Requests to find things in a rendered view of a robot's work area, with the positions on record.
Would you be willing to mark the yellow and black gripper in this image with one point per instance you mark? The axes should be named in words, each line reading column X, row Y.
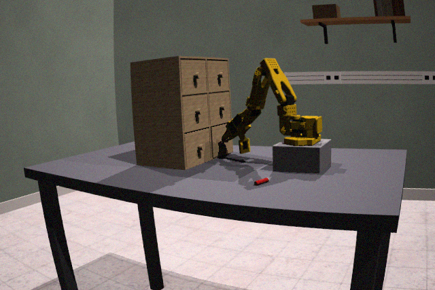
column 232, row 132

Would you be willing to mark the red cylinder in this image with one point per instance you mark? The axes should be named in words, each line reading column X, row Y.
column 261, row 181

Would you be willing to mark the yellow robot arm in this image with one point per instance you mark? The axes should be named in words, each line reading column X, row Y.
column 304, row 128

